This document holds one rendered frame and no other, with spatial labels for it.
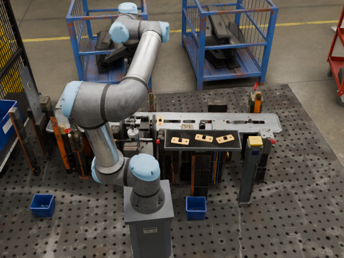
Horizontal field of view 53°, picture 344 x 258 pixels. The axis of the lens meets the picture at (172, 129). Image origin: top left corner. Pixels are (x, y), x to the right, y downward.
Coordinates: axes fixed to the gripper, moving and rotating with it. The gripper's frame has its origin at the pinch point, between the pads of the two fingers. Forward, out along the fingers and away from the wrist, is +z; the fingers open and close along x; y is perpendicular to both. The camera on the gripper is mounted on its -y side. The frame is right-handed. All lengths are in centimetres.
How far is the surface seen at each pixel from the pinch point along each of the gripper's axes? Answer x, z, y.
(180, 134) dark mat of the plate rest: -4.8, 28.0, 23.3
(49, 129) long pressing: 16, 44, -53
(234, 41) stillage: 232, 95, 83
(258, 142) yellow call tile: -10, 28, 61
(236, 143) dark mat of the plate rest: -11, 28, 50
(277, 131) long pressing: 16, 44, 78
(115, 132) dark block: 0.6, 32.1, -10.7
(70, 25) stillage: 189, 57, -87
